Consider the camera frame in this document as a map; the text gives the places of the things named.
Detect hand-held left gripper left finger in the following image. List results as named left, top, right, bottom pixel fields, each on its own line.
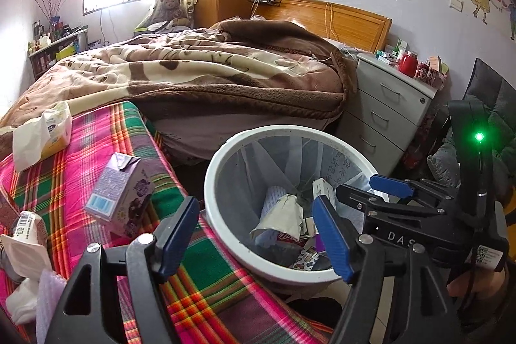
left=44, top=196, right=200, bottom=344

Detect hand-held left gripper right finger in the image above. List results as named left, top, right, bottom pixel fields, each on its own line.
left=312, top=196, right=462, bottom=344

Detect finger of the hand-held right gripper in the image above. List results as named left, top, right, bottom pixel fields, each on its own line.
left=369, top=174, right=458, bottom=210
left=336, top=184, right=440, bottom=220

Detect white trash bin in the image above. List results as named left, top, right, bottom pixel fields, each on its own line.
left=203, top=128, right=373, bottom=285

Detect paper packet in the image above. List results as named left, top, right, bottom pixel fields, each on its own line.
left=250, top=194, right=305, bottom=242

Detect purple drink carton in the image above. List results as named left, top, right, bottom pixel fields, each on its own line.
left=84, top=152, right=156, bottom=239

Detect white plastic milk bottle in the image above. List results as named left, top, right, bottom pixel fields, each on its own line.
left=0, top=210, right=55, bottom=282

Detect person's right hand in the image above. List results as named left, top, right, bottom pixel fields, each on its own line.
left=447, top=259, right=506, bottom=298

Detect colourful printed wrapper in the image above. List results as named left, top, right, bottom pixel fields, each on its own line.
left=288, top=247, right=323, bottom=272

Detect grey drawer nightstand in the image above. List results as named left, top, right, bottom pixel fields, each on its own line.
left=334, top=52, right=438, bottom=177

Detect greyish brown bed sheet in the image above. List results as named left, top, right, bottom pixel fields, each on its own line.
left=155, top=114, right=343, bottom=167

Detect red jar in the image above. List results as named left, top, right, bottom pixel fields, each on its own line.
left=398, top=51, right=418, bottom=78

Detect pink printed box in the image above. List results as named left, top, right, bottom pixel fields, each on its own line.
left=427, top=56, right=450, bottom=87

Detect plaid bed sheet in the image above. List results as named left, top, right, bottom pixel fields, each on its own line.
left=0, top=101, right=335, bottom=344

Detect black chair grey cushion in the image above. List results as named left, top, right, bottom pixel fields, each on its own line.
left=427, top=58, right=516, bottom=183

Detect white green medicine boxes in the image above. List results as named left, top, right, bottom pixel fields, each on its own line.
left=375, top=39, right=409, bottom=64

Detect brown patterned blanket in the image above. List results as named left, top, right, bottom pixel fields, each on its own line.
left=0, top=17, right=359, bottom=151

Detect wooden headboard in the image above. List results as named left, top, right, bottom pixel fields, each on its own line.
left=256, top=0, right=392, bottom=54

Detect white crumpled tissue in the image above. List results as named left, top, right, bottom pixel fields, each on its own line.
left=5, top=277, right=39, bottom=324

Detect yellow tissue pack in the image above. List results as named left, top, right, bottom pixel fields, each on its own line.
left=12, top=101, right=73, bottom=172

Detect cluttered shelf unit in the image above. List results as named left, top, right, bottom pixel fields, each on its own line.
left=27, top=27, right=89, bottom=81

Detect brown teddy bear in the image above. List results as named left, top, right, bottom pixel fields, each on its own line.
left=152, top=0, right=193, bottom=31

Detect dried branches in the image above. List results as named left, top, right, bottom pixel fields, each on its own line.
left=34, top=0, right=79, bottom=20

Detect white charging cable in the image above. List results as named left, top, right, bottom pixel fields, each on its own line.
left=323, top=1, right=336, bottom=43

